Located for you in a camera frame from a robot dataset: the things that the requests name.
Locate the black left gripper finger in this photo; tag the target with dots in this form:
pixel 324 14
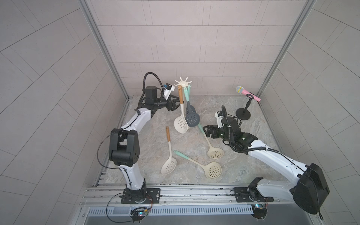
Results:
pixel 175 106
pixel 175 98

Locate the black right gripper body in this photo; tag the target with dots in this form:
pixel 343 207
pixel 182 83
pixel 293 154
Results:
pixel 217 132

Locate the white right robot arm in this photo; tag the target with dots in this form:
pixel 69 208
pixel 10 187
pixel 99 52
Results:
pixel 305 185

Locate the cream skimmer green handle bottom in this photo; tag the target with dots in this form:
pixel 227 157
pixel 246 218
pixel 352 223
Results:
pixel 212 170

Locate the black microphone stand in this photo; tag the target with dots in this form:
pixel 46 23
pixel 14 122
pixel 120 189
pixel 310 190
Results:
pixel 244 113

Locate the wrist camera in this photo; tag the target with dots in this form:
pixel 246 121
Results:
pixel 219 116
pixel 168 88

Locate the grey skimmer green handle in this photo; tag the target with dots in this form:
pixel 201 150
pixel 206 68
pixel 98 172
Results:
pixel 192 118
pixel 189 107

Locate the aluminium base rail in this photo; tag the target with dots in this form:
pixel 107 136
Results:
pixel 169 194

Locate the pink toy microphone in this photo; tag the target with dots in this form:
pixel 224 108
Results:
pixel 241 90

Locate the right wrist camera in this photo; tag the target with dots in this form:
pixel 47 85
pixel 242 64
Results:
pixel 219 116

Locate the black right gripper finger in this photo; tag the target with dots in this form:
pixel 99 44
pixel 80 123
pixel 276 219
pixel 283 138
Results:
pixel 206 128
pixel 206 134

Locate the cream utensil rack stand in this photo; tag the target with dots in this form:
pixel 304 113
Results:
pixel 182 84

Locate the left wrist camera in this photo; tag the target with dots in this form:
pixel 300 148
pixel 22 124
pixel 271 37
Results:
pixel 168 88

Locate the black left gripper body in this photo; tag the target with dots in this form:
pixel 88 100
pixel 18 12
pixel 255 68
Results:
pixel 161 105

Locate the cream skimmer green handle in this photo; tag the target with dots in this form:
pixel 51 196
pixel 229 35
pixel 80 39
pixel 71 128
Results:
pixel 214 153
pixel 212 170

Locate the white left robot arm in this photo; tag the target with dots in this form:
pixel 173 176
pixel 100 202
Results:
pixel 124 146

